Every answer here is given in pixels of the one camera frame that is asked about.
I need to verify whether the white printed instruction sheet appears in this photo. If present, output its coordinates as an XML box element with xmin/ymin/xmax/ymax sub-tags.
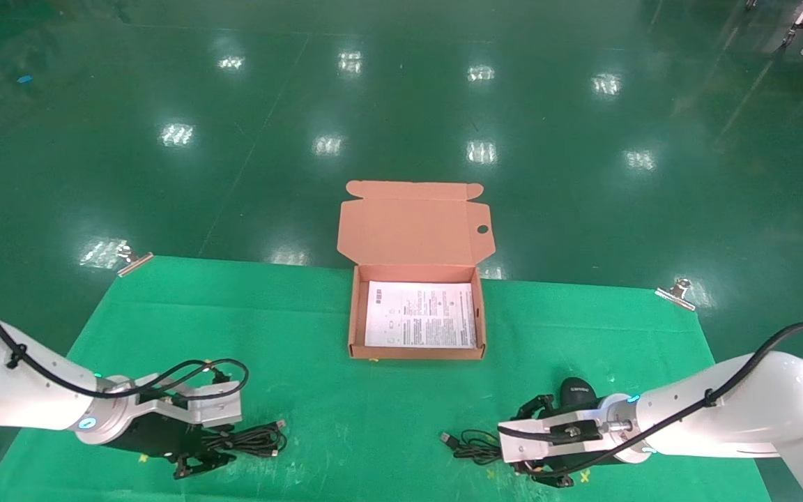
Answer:
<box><xmin>364</xmin><ymin>281</ymin><xmax>478</xmax><ymax>349</ymax></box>

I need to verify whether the black wired mouse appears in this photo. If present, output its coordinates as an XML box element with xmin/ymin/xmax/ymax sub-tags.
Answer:
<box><xmin>441</xmin><ymin>377</ymin><xmax>600</xmax><ymax>466</ymax></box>

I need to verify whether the black data cable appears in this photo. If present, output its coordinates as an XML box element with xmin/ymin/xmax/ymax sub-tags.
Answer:
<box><xmin>201</xmin><ymin>420</ymin><xmax>288</xmax><ymax>459</ymax></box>

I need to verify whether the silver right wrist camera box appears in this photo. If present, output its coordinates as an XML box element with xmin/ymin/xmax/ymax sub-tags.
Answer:
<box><xmin>498</xmin><ymin>413</ymin><xmax>615</xmax><ymax>465</ymax></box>

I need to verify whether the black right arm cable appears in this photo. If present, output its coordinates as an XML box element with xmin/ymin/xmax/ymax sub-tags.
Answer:
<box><xmin>498</xmin><ymin>322</ymin><xmax>803</xmax><ymax>482</ymax></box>

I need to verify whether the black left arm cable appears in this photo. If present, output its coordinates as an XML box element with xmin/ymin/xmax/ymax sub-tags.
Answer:
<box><xmin>0</xmin><ymin>284</ymin><xmax>250</xmax><ymax>402</ymax></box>

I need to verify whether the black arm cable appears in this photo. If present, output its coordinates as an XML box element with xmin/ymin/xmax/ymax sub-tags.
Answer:
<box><xmin>0</xmin><ymin>284</ymin><xmax>250</xmax><ymax>402</ymax></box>
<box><xmin>498</xmin><ymin>322</ymin><xmax>803</xmax><ymax>482</ymax></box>

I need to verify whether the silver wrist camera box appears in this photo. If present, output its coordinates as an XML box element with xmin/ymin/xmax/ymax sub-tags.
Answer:
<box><xmin>498</xmin><ymin>413</ymin><xmax>615</xmax><ymax>465</ymax></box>
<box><xmin>130</xmin><ymin>373</ymin><xmax>243</xmax><ymax>427</ymax></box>

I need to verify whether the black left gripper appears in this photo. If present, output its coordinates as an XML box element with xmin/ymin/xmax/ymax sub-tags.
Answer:
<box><xmin>105</xmin><ymin>411</ymin><xmax>236</xmax><ymax>480</ymax></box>

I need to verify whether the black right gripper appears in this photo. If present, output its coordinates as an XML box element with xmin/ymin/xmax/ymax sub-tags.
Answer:
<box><xmin>510</xmin><ymin>395</ymin><xmax>638</xmax><ymax>489</ymax></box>

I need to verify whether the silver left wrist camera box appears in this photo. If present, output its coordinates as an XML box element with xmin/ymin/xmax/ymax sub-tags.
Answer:
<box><xmin>130</xmin><ymin>373</ymin><xmax>243</xmax><ymax>427</ymax></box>

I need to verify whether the green table mat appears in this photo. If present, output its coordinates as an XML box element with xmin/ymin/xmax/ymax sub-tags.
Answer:
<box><xmin>0</xmin><ymin>255</ymin><xmax>772</xmax><ymax>502</ymax></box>

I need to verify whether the orange cardboard box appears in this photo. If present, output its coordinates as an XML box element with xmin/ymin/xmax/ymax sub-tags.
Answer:
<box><xmin>337</xmin><ymin>181</ymin><xmax>496</xmax><ymax>360</ymax></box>

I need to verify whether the silver metal table clip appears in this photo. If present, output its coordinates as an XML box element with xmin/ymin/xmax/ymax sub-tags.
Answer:
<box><xmin>117</xmin><ymin>244</ymin><xmax>155</xmax><ymax>277</ymax></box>
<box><xmin>655</xmin><ymin>278</ymin><xmax>696</xmax><ymax>312</ymax></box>

